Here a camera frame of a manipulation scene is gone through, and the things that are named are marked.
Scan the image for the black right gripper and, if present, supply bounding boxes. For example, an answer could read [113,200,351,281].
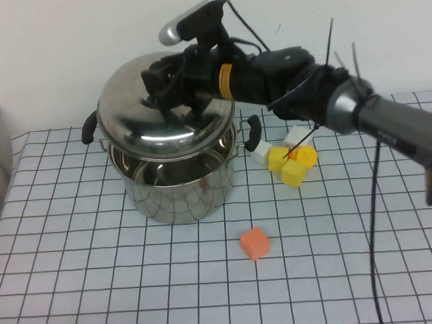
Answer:
[138,43,224,125]

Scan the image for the steel lid with black knob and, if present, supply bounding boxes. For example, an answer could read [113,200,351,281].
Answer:
[92,46,239,166]

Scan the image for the white foam cube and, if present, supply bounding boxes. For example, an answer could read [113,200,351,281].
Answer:
[249,139,274,166]
[281,124,315,148]

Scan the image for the yellow foam cube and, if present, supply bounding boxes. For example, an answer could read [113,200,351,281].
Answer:
[279,158,308,188]
[267,145,290,174]

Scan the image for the yellow round toy orange end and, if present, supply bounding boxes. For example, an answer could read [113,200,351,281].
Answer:
[288,144,319,169]

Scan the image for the orange foam cube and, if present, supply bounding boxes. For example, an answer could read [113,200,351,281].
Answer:
[239,226,271,263]

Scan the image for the white black checkered tablecloth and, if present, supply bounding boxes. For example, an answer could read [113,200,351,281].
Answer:
[0,89,432,324]

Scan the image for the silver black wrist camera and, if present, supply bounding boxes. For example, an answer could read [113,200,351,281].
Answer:
[157,0,229,63]

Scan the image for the stainless steel pot black handles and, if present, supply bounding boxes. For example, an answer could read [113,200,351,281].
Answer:
[79,100,268,230]

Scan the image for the black camera cable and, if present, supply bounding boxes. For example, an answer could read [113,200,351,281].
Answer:
[223,0,273,56]

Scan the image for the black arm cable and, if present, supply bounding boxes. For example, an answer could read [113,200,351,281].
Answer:
[361,139,392,324]

